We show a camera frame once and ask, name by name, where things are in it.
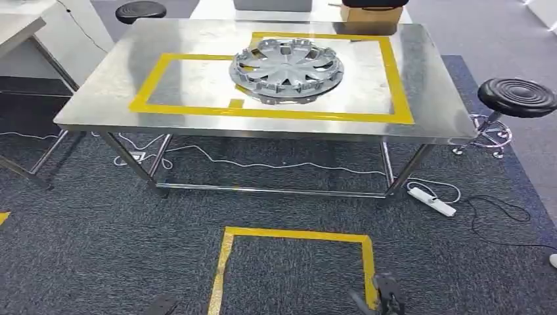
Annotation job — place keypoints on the silver plastic wheel hubcap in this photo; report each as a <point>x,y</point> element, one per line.
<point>283,99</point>
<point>285,65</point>

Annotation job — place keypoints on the yellow floor tape rectangle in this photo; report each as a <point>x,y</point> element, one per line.
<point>300,235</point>

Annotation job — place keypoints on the white power strip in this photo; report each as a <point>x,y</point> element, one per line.
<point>431,202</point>

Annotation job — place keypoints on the white table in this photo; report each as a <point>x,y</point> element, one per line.
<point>213,11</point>

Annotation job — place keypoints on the brown cardboard box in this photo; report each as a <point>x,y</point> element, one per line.
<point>370,15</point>

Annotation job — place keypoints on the stainless steel table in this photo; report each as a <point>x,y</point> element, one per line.
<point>109,100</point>

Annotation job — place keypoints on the black stool chrome base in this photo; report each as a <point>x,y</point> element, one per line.
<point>518,96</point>

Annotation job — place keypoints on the small yellow floor tape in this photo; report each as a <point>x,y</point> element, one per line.
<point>3,217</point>

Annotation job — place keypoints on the white desk metal legs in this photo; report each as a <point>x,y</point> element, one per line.
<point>17,26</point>

